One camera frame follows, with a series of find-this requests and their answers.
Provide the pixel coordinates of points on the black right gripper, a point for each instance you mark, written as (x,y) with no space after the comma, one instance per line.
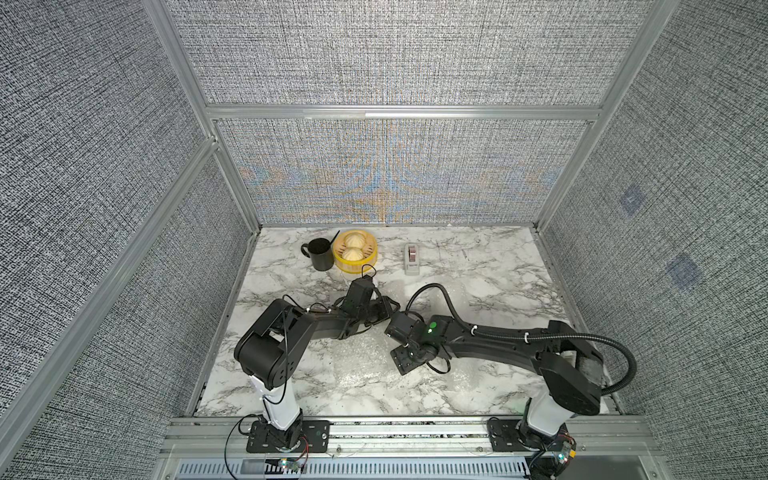
(400,363)

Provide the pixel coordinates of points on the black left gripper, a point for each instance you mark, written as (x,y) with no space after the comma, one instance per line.
(383,309)

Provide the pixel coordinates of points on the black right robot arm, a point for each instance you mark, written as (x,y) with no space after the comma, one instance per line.
(570,366)

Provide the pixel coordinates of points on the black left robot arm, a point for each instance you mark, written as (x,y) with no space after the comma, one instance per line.
(273,346)

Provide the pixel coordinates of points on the steamed bun front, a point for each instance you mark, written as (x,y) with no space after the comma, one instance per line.
(353,254)

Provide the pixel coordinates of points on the steamed bun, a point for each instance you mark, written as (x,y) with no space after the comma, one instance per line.
(355,240)
(353,254)

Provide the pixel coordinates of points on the yellow bamboo steamer basket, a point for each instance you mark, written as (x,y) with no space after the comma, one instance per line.
(370,250)

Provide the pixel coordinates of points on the grey tape dispenser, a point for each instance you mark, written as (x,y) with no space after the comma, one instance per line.
(411,259)

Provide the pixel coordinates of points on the steamed bun back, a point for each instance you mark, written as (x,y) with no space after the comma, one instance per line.
(355,240)

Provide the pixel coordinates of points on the black mug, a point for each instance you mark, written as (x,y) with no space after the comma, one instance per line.
(320,252)

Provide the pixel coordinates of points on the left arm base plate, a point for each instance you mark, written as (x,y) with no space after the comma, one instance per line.
(288,437)

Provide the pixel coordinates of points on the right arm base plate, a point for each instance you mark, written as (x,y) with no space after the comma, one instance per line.
(505,436)

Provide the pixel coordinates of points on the aluminium front rail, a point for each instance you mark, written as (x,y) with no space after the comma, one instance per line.
(409,436)

